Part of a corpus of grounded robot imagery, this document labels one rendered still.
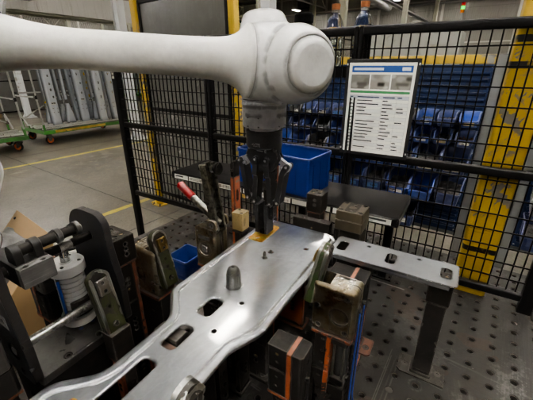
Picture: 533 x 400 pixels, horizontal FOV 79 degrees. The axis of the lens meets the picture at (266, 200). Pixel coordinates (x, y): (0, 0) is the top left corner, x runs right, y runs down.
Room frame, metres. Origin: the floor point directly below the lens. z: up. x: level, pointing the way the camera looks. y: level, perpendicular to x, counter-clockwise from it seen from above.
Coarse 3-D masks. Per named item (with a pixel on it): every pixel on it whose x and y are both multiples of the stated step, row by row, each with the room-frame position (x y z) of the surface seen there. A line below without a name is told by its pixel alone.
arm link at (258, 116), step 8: (248, 104) 0.64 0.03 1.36; (256, 104) 0.63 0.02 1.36; (264, 104) 0.63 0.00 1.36; (272, 104) 0.63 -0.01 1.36; (280, 104) 0.64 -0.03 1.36; (248, 112) 0.64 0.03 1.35; (256, 112) 0.64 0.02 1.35; (264, 112) 0.63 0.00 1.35; (272, 112) 0.64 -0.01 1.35; (280, 112) 0.65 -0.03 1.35; (248, 120) 0.65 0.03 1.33; (256, 120) 0.64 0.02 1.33; (264, 120) 0.63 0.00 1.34; (272, 120) 0.64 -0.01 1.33; (280, 120) 0.65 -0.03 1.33; (248, 128) 0.65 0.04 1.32; (256, 128) 0.64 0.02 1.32; (264, 128) 0.63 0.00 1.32; (272, 128) 0.64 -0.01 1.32
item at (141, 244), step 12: (144, 240) 0.64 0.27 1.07; (144, 252) 0.60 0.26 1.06; (144, 264) 0.60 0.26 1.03; (144, 276) 0.61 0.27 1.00; (156, 276) 0.59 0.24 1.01; (144, 288) 0.60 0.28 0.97; (156, 288) 0.59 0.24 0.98; (168, 288) 0.61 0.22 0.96; (144, 300) 0.62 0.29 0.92; (156, 300) 0.58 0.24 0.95; (168, 300) 0.61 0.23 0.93; (144, 312) 0.62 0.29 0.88; (156, 312) 0.60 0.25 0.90; (168, 312) 0.60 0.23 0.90; (156, 324) 0.60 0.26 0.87
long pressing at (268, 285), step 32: (288, 224) 0.87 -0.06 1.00; (224, 256) 0.68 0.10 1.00; (256, 256) 0.68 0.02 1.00; (288, 256) 0.68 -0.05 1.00; (192, 288) 0.56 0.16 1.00; (224, 288) 0.56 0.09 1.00; (256, 288) 0.56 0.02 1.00; (288, 288) 0.56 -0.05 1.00; (192, 320) 0.47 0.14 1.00; (224, 320) 0.47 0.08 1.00; (256, 320) 0.47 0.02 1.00; (128, 352) 0.39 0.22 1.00; (160, 352) 0.39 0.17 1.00; (192, 352) 0.39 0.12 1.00; (224, 352) 0.40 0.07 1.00; (64, 384) 0.33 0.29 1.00; (96, 384) 0.34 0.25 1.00; (160, 384) 0.34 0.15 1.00
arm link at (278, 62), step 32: (0, 32) 0.53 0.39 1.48; (32, 32) 0.55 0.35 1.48; (64, 32) 0.56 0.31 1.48; (96, 32) 0.54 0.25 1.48; (128, 32) 0.53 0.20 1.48; (256, 32) 0.49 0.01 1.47; (288, 32) 0.46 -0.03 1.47; (320, 32) 0.47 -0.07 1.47; (0, 64) 0.54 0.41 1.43; (32, 64) 0.55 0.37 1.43; (64, 64) 0.56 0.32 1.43; (96, 64) 0.54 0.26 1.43; (128, 64) 0.51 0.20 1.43; (160, 64) 0.49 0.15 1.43; (192, 64) 0.48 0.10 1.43; (224, 64) 0.48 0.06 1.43; (256, 64) 0.47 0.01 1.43; (288, 64) 0.44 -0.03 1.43; (320, 64) 0.45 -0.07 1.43; (256, 96) 0.49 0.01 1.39; (288, 96) 0.46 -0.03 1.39
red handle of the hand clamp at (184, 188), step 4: (180, 184) 0.80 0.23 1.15; (184, 184) 0.81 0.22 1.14; (180, 188) 0.80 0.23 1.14; (184, 188) 0.80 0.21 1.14; (188, 188) 0.80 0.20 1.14; (184, 192) 0.79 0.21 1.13; (188, 192) 0.79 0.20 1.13; (192, 192) 0.79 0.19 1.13; (188, 196) 0.78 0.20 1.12; (192, 196) 0.78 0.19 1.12; (196, 196) 0.79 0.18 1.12; (192, 200) 0.78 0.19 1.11; (196, 200) 0.78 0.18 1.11; (200, 200) 0.78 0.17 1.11; (196, 204) 0.78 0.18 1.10; (200, 204) 0.77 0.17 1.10; (204, 204) 0.78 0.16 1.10; (200, 208) 0.77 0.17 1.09; (204, 208) 0.76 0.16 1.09; (204, 212) 0.76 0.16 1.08; (208, 216) 0.76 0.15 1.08; (220, 220) 0.75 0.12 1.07
